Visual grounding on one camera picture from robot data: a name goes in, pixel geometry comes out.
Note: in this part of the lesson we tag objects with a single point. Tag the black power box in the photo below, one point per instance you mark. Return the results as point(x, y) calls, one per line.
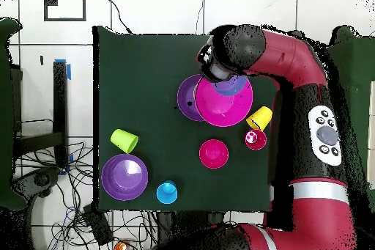
point(98, 226)

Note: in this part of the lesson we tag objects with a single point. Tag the green cup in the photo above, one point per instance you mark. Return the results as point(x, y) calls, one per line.
point(124, 141)

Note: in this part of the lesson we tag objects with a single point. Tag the yellow cup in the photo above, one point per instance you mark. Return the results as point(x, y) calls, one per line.
point(260, 116)

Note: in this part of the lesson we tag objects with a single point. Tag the blue cup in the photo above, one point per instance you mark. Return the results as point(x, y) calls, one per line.
point(167, 192)

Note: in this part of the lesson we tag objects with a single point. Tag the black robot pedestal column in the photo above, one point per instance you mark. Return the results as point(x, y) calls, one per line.
point(187, 219)

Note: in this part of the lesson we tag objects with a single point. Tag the purple bowl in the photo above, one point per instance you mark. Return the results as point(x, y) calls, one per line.
point(124, 177)
point(186, 97)

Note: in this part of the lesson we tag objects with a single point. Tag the blue tape strip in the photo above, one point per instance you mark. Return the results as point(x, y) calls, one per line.
point(68, 71)

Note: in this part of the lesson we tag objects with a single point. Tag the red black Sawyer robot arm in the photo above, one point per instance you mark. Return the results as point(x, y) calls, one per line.
point(293, 56)

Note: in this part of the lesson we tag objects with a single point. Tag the red cup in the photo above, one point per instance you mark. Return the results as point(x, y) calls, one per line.
point(256, 140)

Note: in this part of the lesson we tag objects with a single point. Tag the black metal stand frame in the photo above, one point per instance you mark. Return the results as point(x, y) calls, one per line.
point(60, 100)

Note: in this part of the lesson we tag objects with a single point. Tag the green covered side table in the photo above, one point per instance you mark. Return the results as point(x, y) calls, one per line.
point(357, 56)
point(6, 115)

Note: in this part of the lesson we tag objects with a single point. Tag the red bowl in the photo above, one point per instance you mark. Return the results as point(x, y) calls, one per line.
point(214, 154)

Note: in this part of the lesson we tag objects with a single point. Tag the black office chair base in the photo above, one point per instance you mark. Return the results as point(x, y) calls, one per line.
point(38, 180)

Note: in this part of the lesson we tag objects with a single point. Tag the black square floor frame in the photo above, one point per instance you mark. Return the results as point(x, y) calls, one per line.
point(64, 19)

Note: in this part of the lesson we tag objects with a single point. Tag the large pink bowl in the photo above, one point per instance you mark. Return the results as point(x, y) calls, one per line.
point(222, 110)

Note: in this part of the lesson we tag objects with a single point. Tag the small orange object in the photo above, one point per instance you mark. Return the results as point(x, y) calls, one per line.
point(120, 247)

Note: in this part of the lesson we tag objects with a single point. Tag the blue bowl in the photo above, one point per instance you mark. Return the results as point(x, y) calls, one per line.
point(231, 88)

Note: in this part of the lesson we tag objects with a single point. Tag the dark green table cloth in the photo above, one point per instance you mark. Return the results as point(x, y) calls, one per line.
point(140, 71)

